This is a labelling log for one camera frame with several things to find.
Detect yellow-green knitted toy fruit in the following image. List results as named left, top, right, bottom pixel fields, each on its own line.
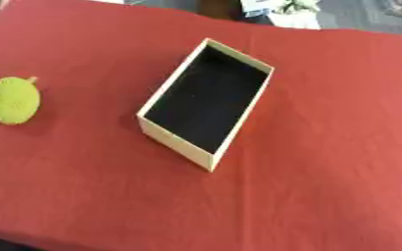
left=0, top=75, right=43, bottom=126

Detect white bag with pale contents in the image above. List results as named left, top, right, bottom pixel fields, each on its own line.
left=238, top=0, right=324, bottom=30

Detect tan box with black inside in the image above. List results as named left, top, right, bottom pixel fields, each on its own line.
left=135, top=37, right=276, bottom=174

